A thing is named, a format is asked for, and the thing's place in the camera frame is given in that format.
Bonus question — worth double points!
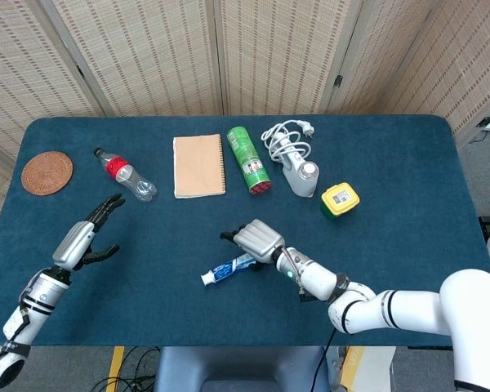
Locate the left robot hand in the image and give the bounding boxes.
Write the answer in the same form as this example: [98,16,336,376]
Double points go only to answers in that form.
[51,193,127,273]

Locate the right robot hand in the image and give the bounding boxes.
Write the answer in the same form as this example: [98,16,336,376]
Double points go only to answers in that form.
[219,219,286,273]

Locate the blue white toothpaste tube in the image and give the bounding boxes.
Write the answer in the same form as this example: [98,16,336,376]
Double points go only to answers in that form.
[200,252,257,287]

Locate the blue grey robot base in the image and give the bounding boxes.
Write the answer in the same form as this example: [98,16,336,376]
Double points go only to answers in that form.
[153,345,332,392]

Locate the white handheld garment steamer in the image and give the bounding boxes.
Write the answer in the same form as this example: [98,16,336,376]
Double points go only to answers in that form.
[280,140,320,198]

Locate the round woven rattan coaster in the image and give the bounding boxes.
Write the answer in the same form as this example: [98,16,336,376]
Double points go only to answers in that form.
[20,150,74,197]

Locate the green chip can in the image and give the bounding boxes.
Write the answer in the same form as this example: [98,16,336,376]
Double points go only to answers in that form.
[226,126,272,196]

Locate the clear bottle with red label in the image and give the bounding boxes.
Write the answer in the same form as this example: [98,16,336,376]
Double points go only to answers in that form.
[92,147,158,203]

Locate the green box with yellow lid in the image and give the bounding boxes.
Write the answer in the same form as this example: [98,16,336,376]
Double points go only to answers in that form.
[319,183,361,221]

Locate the spiral bound notebook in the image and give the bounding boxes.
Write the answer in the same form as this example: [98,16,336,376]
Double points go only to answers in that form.
[171,133,227,200]

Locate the blue table cloth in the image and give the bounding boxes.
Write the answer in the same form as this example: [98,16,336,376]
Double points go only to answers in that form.
[0,114,490,348]

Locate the woven folding screen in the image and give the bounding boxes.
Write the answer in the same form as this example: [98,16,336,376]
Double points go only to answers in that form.
[0,0,490,256]

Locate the white steamer power cable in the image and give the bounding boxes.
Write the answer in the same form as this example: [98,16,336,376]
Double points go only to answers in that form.
[261,118,316,163]

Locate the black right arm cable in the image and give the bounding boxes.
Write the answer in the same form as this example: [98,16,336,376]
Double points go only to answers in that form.
[308,326,338,392]

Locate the black floor cables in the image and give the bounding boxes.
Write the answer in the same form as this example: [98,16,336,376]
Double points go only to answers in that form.
[93,346,160,392]

